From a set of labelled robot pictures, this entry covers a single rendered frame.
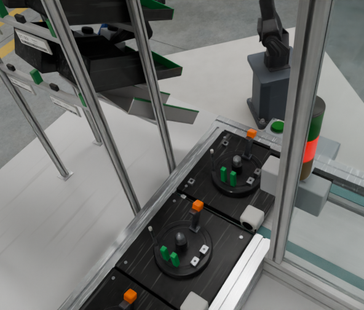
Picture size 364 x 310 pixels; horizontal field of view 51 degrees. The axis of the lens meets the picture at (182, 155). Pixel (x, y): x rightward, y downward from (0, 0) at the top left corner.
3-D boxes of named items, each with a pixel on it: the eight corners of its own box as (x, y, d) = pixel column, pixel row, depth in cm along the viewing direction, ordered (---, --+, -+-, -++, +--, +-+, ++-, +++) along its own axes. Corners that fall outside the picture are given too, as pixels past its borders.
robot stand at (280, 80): (285, 93, 136) (291, 45, 121) (301, 120, 127) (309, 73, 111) (246, 101, 136) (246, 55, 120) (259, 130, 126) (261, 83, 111)
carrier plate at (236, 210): (222, 135, 115) (222, 130, 113) (297, 166, 104) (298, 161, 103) (176, 192, 104) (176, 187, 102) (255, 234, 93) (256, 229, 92)
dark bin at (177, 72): (148, 57, 105) (152, 31, 101) (181, 75, 98) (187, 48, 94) (55, 71, 86) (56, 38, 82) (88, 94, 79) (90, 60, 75)
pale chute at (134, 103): (163, 106, 121) (169, 93, 120) (193, 124, 114) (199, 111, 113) (96, 92, 98) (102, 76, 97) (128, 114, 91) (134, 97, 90)
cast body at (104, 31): (115, 47, 109) (117, 22, 105) (125, 52, 107) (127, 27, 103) (90, 50, 103) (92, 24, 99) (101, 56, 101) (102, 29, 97)
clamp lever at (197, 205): (193, 222, 92) (197, 198, 88) (200, 226, 91) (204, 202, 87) (184, 230, 89) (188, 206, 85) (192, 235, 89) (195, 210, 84)
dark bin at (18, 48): (109, 43, 111) (110, 18, 108) (137, 59, 105) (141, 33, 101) (15, 53, 93) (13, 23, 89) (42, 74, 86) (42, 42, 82)
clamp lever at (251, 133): (245, 152, 104) (250, 128, 100) (251, 154, 103) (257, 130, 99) (238, 157, 101) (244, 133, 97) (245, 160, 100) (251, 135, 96)
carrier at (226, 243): (173, 196, 103) (166, 168, 94) (253, 238, 93) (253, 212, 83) (115, 269, 92) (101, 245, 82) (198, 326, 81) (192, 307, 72)
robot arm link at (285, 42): (288, 39, 113) (290, 20, 109) (288, 58, 108) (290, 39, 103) (265, 39, 115) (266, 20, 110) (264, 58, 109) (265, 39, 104)
